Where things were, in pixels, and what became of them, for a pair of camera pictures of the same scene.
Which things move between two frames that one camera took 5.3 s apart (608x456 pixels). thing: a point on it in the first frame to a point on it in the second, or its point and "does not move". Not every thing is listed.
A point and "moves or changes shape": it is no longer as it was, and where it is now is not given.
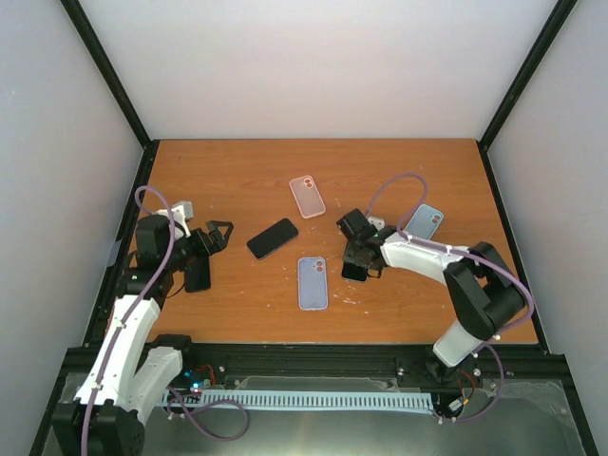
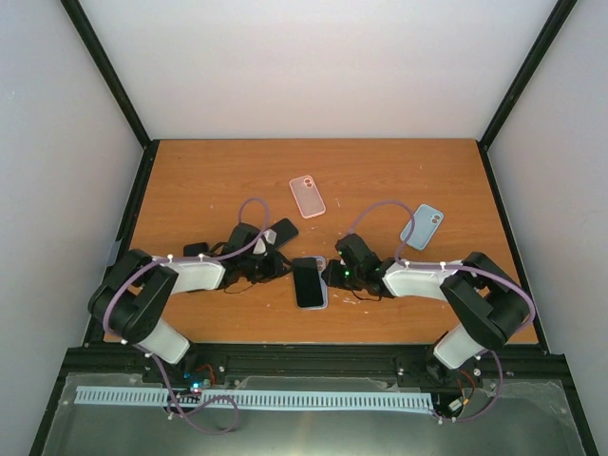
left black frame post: [95, 47] does not move
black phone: [272, 237] does not move
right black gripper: [349, 256] to [332, 279]
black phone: [353, 272] moves or changes shape
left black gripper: [206, 249] to [276, 270]
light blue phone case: [425, 222] does not move
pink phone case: [308, 197] does not move
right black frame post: [548, 34] does not move
